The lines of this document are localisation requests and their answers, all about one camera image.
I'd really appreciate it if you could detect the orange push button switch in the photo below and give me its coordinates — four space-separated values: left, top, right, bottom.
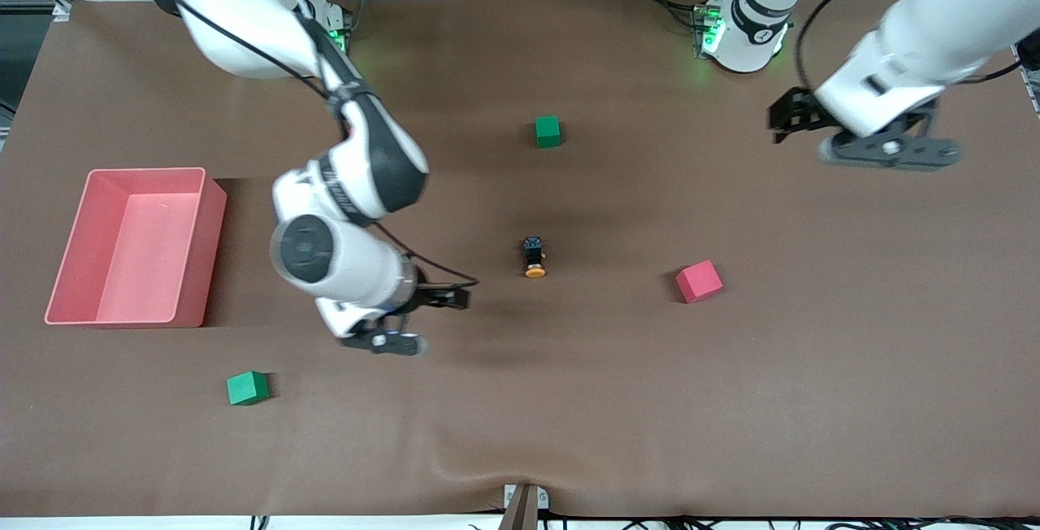
521 236 548 280

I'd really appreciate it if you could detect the pink cube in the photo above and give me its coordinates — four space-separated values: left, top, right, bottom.
675 259 725 305

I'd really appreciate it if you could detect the metal table edge clamp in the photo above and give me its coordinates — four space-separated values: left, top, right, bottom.
502 483 550 530

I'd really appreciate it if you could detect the pink plastic bin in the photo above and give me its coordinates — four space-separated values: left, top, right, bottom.
44 167 228 328

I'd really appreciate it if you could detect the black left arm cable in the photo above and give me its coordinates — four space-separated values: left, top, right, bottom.
796 0 1025 93

